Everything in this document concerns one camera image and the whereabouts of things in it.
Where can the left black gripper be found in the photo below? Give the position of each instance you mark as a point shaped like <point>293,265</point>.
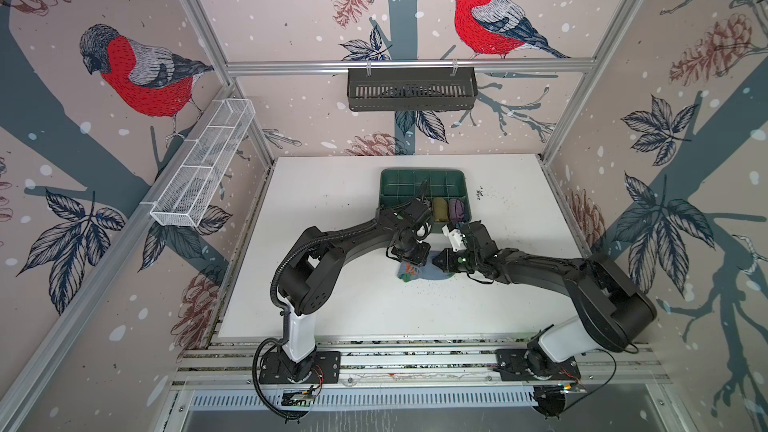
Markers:
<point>420,258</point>

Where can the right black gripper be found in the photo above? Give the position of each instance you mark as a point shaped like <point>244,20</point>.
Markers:
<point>447,261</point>

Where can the blue orange green striped sock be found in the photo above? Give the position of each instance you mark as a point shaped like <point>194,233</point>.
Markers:
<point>409,272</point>

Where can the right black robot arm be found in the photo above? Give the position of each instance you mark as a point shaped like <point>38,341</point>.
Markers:
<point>611,310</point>

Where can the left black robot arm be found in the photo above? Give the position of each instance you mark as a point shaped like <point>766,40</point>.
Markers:
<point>305,279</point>

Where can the olive rolled sock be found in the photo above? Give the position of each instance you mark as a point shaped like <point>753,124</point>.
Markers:
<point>440,210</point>

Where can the purple rolled sock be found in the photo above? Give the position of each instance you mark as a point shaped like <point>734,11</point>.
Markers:
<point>457,210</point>

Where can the green compartment tray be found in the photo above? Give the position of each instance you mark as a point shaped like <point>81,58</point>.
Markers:
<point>398,186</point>

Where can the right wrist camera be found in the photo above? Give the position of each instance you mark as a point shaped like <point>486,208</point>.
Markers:
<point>455,237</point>

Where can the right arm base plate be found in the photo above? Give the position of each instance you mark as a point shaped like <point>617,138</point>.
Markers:
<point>518,365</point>

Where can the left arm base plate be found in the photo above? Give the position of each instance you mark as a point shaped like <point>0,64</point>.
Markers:
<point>276,368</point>

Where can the black hanging wire basket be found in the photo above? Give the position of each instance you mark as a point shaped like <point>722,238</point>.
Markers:
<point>406,89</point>

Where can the white mesh wall basket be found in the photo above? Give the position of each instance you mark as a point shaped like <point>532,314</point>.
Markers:
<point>189,193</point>

